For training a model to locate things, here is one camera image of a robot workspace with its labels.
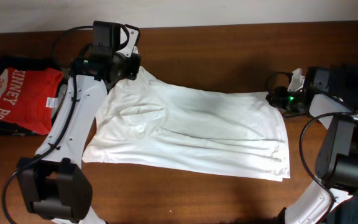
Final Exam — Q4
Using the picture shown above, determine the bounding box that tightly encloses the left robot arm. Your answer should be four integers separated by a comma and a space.
11, 21, 141, 223

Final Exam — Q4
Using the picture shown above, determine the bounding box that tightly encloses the grey garment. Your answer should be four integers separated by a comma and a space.
51, 83, 67, 124

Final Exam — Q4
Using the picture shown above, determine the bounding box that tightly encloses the red printed t-shirt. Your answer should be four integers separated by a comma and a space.
0, 67, 63, 135

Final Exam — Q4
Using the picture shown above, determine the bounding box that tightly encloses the white t-shirt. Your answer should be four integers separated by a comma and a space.
83, 68, 290, 181

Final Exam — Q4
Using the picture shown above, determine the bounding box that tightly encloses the black garment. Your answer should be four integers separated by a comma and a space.
0, 55, 64, 136

